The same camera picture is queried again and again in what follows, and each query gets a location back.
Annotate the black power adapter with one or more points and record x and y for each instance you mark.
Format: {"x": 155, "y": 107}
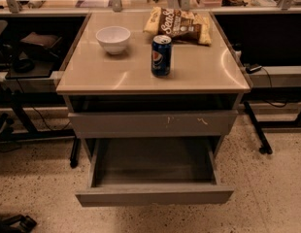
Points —
{"x": 252, "y": 68}

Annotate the white bowl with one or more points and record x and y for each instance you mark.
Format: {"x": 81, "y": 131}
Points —
{"x": 113, "y": 39}

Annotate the black table leg left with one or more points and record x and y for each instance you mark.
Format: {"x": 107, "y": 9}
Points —
{"x": 74, "y": 157}

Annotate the grey drawer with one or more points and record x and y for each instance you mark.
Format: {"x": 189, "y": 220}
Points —
{"x": 145, "y": 171}
{"x": 152, "y": 124}

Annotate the grey top drawer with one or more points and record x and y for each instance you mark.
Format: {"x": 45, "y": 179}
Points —
{"x": 152, "y": 124}

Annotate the black object floor corner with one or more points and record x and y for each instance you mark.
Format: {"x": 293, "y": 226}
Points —
{"x": 17, "y": 224}

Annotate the black table leg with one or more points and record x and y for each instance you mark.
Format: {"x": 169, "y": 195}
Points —
{"x": 265, "y": 147}
{"x": 74, "y": 157}

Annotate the black table leg right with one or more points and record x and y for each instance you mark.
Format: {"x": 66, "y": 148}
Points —
{"x": 265, "y": 147}

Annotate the blue pepsi can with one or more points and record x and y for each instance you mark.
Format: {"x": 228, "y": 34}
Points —
{"x": 161, "y": 48}

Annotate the brown chip bag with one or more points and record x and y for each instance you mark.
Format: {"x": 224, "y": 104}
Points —
{"x": 179, "y": 25}

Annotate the grey drawer cabinet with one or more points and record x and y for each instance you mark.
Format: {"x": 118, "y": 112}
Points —
{"x": 201, "y": 78}

